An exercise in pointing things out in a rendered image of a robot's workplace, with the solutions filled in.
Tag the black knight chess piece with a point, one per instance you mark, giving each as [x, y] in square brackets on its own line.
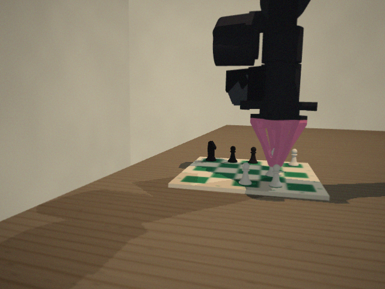
[211, 151]

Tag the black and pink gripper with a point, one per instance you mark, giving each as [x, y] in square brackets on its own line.
[278, 116]

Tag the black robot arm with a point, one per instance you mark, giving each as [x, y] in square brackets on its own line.
[236, 43]

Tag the white pawn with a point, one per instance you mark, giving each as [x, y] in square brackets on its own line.
[276, 182]
[245, 179]
[294, 160]

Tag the black pawn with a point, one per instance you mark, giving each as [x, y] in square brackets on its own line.
[232, 158]
[253, 157]

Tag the green and cream chessboard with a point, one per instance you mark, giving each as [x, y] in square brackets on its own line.
[220, 175]

